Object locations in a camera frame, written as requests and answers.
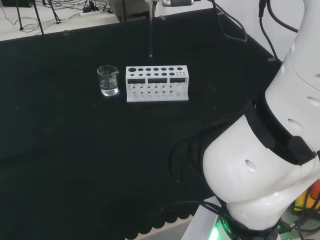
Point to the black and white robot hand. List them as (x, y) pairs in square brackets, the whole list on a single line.
[(153, 2)]

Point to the white test tube rack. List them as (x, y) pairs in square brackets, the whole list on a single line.
[(156, 86)]

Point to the clear glass beaker with water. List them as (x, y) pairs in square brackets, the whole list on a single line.
[(108, 83)]

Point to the clear cloth clip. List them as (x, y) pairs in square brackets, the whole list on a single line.
[(162, 17), (271, 59), (66, 32)]

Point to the black box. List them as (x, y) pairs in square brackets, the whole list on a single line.
[(130, 11)]

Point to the white power strip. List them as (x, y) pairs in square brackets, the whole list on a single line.
[(89, 13)]

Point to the black tripod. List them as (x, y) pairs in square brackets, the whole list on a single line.
[(38, 17)]

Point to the black bench cloth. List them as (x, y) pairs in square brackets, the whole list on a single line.
[(75, 150)]

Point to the yellow stop button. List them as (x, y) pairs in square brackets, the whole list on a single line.
[(306, 197)]

